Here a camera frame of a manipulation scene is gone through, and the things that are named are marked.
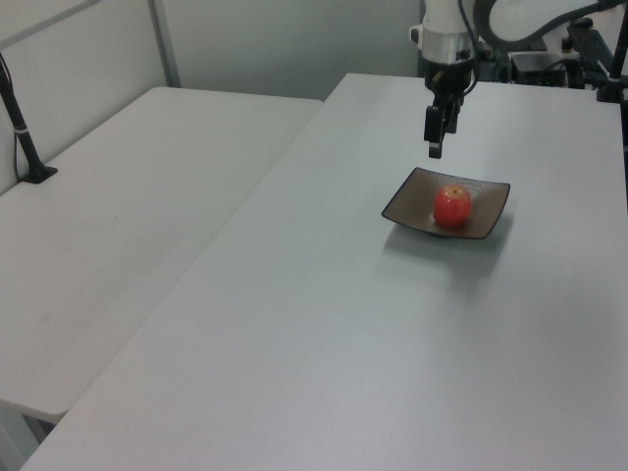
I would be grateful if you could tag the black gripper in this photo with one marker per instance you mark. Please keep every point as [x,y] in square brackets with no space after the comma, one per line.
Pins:
[449,78]

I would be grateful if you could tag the red apple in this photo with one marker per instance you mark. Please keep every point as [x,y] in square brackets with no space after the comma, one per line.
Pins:
[451,206]

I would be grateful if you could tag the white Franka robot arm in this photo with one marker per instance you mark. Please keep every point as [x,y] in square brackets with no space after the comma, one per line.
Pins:
[441,19]

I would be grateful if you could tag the brown square ceramic plate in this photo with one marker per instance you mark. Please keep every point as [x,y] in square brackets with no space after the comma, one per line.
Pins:
[412,206]

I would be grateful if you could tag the black electronics box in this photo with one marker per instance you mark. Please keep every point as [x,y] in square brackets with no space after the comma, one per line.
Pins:
[535,66]

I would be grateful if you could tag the black camera stand pole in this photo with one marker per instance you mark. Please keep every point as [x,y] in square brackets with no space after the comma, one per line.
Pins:
[617,59]
[22,142]

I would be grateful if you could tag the grey aluminium partition post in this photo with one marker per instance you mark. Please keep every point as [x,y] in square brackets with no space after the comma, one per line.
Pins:
[164,44]

